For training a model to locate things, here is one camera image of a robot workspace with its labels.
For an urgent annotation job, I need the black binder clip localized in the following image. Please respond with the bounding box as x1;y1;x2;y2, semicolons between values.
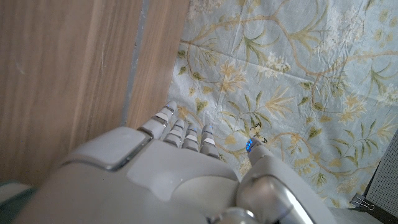
349;193;376;211

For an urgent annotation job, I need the black backdrop pole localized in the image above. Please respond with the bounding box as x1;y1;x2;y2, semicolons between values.
351;160;398;224

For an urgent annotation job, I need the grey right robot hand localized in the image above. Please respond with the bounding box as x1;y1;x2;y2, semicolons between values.
12;100;338;224

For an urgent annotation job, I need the floral backdrop cloth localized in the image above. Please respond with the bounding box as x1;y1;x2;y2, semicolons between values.
167;0;398;209

